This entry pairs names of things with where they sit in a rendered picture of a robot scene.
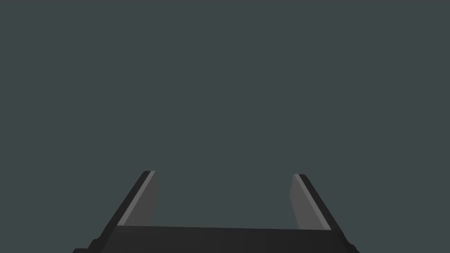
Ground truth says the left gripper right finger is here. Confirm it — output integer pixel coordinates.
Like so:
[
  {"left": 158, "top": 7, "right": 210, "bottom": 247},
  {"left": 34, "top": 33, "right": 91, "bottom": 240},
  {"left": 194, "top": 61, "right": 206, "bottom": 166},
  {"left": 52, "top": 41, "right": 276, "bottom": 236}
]
[{"left": 289, "top": 173, "right": 342, "bottom": 231}]

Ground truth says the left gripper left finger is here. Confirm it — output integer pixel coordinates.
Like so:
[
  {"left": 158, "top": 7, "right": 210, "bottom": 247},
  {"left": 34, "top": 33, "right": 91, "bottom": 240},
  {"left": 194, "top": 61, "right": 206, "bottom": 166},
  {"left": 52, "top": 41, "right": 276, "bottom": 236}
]
[{"left": 107, "top": 170, "right": 160, "bottom": 227}]

